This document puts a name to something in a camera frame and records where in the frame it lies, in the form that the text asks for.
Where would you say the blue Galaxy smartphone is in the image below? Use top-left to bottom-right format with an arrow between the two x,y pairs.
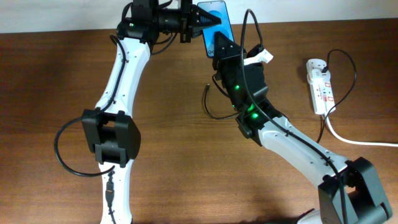
197,1 -> 234,58

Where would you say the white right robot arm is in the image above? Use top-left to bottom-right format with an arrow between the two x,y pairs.
213,32 -> 392,223

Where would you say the black USB charging cable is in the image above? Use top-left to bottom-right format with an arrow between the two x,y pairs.
203,49 -> 357,144

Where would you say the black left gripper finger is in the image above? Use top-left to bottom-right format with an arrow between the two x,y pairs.
190,4 -> 221,25
190,24 -> 211,39

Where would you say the white power strip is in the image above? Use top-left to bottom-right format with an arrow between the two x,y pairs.
306,58 -> 335,116

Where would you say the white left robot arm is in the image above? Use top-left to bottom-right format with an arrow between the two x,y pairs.
81,0 -> 221,223

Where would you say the white power strip cord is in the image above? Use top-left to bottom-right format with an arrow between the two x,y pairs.
324,113 -> 398,148

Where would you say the black USB charger plug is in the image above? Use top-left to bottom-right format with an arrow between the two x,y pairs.
321,66 -> 329,75

